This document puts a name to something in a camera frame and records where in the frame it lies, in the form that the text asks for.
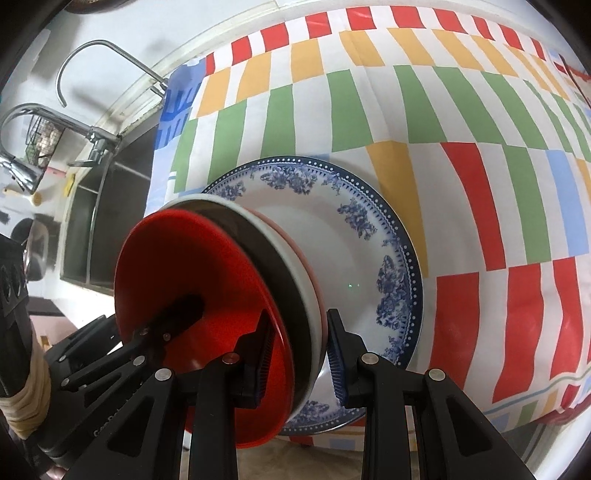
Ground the thin gooseneck faucet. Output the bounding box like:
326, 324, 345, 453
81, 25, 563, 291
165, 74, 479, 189
55, 40, 168, 109

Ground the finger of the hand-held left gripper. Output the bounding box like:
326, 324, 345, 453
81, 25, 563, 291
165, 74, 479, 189
44, 314, 122, 370
60, 294, 205, 393

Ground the black wire basket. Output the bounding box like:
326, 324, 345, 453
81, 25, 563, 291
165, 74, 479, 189
23, 117, 63, 160

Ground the white bowl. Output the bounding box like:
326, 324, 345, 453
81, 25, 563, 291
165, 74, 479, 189
161, 194, 324, 416

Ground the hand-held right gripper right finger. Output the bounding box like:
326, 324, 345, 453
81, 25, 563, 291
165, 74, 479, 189
325, 309, 520, 480

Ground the steel kitchen sink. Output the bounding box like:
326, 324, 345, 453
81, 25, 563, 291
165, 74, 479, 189
60, 124, 162, 296

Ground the pink bowl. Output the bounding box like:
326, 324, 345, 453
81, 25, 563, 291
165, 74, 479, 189
254, 210, 330, 365

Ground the blue floral plate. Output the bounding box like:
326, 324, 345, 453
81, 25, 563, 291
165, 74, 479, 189
198, 157, 423, 437

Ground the colourful striped cloth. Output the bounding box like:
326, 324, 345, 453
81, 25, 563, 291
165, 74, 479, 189
145, 4, 591, 450

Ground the yellow dish brush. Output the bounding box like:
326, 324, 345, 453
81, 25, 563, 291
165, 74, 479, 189
2, 187, 43, 205

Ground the tall chrome faucet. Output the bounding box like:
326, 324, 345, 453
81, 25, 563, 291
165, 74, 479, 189
0, 104, 123, 195

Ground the red bowl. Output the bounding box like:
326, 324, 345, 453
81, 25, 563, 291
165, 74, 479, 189
114, 209, 296, 450

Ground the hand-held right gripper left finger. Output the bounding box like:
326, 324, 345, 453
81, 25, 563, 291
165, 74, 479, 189
67, 308, 278, 480

